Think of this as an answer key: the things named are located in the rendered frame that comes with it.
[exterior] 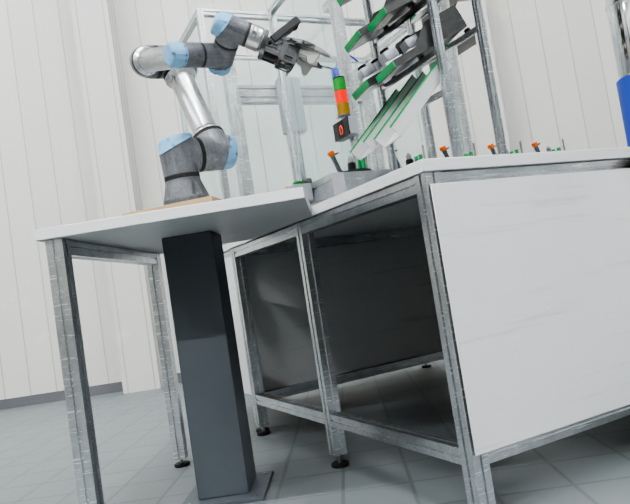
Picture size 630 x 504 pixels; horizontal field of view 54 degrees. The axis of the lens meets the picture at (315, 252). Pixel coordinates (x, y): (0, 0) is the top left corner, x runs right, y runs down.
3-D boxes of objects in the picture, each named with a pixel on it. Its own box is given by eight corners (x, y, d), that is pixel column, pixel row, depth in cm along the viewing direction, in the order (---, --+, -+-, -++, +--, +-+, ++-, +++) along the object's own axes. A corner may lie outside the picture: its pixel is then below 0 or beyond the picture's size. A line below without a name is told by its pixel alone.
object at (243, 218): (34, 241, 158) (33, 229, 158) (145, 256, 247) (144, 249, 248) (304, 197, 155) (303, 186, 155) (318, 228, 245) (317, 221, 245)
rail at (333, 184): (336, 203, 198) (331, 169, 199) (245, 240, 278) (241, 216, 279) (351, 201, 201) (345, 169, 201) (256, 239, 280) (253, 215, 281)
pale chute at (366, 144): (374, 150, 188) (363, 141, 187) (359, 160, 200) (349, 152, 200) (422, 83, 195) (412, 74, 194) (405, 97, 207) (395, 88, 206)
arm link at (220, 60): (192, 61, 195) (200, 32, 187) (224, 61, 201) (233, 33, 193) (201, 78, 192) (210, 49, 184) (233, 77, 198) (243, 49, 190)
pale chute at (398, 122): (402, 136, 174) (389, 126, 174) (384, 148, 187) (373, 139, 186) (452, 65, 181) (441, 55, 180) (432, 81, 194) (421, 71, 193)
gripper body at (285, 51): (291, 74, 194) (254, 60, 191) (298, 50, 196) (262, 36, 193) (297, 65, 187) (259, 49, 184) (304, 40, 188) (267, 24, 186)
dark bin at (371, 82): (369, 87, 190) (356, 66, 189) (355, 101, 202) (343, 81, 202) (436, 46, 198) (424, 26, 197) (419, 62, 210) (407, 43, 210)
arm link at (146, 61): (115, 45, 217) (171, 33, 179) (145, 46, 223) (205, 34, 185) (119, 79, 220) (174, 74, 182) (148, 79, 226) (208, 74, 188)
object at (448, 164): (423, 171, 143) (421, 158, 143) (227, 249, 277) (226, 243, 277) (767, 147, 205) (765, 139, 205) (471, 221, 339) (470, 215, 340)
